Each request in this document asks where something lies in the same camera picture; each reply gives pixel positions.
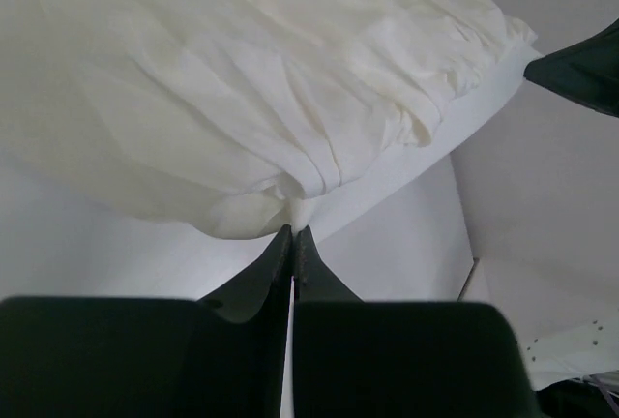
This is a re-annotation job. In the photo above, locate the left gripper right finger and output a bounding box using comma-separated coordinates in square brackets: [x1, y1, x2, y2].
[292, 229, 537, 417]

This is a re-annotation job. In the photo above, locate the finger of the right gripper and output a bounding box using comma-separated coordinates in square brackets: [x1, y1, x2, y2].
[524, 21, 619, 118]

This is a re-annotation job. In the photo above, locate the white skirt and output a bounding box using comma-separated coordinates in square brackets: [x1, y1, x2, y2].
[1, 0, 536, 239]

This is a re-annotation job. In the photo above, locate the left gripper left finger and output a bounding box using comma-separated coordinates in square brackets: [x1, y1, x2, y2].
[1, 226, 293, 417]

